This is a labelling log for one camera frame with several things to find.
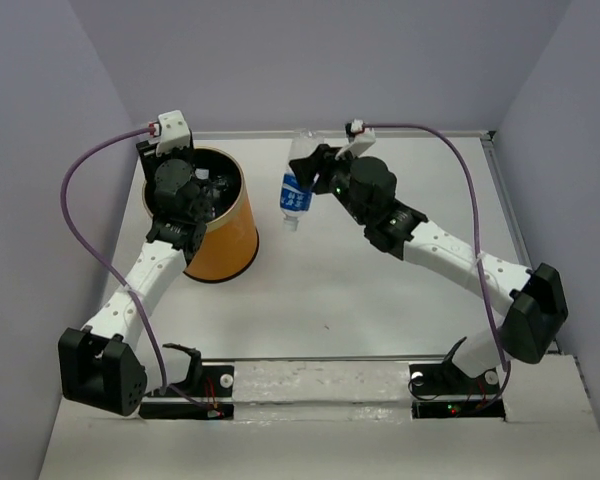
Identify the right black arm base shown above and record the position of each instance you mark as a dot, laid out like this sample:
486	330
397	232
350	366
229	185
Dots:
440	391

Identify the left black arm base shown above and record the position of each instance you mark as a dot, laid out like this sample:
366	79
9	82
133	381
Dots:
207	396

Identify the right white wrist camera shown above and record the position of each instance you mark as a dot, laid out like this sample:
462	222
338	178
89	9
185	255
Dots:
360	139

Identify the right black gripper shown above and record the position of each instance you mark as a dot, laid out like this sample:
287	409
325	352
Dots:
325	154

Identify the blue label plastic bottle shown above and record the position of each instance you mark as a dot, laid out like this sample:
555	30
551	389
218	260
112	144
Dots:
295	201

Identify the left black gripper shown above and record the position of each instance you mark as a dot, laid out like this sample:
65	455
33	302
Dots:
152	160

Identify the clear bottle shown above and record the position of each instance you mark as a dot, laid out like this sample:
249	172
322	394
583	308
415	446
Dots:
220	192

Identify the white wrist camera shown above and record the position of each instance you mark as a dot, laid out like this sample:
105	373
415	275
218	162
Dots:
170	131
360	139

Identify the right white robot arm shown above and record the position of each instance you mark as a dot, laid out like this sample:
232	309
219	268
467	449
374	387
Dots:
526	307

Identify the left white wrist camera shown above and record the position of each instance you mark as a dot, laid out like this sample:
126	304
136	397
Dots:
170	131

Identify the orange cylindrical bin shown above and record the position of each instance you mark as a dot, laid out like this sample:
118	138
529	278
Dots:
219	250

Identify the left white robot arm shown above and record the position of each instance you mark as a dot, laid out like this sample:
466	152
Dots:
115	358

